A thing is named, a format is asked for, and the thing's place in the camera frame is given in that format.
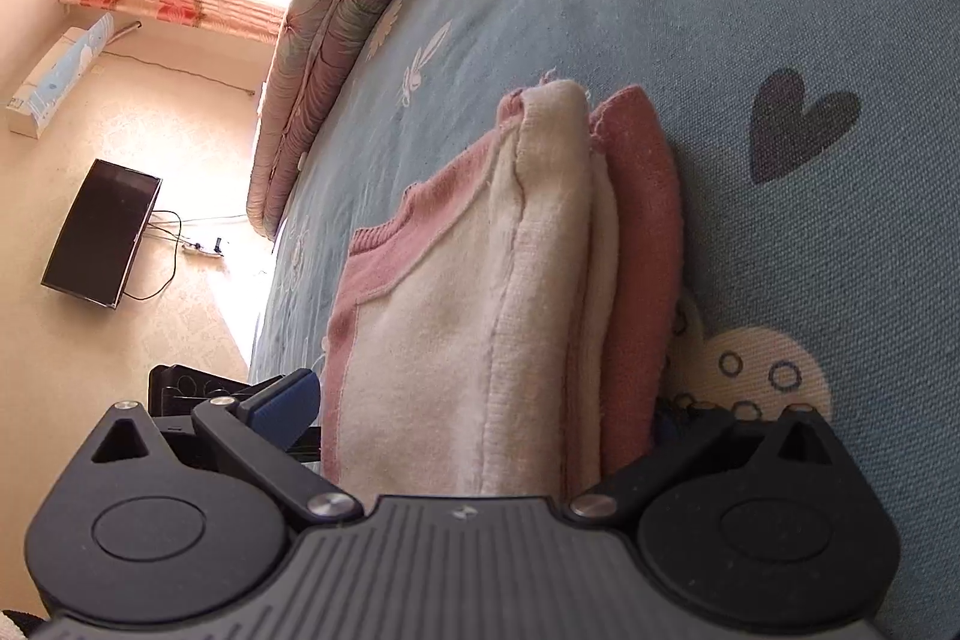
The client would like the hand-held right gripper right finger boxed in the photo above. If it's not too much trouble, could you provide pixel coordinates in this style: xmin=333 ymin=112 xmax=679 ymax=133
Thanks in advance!
xmin=564 ymin=403 xmax=837 ymax=525

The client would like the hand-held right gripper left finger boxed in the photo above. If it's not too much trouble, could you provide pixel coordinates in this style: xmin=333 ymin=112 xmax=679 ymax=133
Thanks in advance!
xmin=90 ymin=368 xmax=365 ymax=528

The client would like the pink and cream knit sweater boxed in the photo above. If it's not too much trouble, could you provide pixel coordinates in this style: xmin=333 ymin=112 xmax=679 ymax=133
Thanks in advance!
xmin=319 ymin=74 xmax=683 ymax=500

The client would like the black flat television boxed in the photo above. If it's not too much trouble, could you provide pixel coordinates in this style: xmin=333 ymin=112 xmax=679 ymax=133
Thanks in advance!
xmin=41 ymin=158 xmax=163 ymax=310

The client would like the air conditioner with blue cover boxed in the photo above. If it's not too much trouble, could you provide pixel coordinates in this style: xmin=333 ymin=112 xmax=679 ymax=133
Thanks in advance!
xmin=6 ymin=14 xmax=117 ymax=139

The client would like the pink floral quilt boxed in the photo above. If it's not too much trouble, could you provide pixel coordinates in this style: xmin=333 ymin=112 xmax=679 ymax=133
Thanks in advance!
xmin=246 ymin=0 xmax=496 ymax=240

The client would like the blue floral bed sheet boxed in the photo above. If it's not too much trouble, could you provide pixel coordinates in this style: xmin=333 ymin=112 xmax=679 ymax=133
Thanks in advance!
xmin=247 ymin=0 xmax=960 ymax=633

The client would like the black television cable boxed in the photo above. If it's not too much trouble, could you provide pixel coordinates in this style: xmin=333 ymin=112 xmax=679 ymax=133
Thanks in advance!
xmin=121 ymin=209 xmax=248 ymax=304

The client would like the thin wall cable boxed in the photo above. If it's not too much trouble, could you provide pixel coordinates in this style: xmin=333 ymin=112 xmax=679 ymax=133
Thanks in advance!
xmin=101 ymin=21 xmax=263 ymax=97

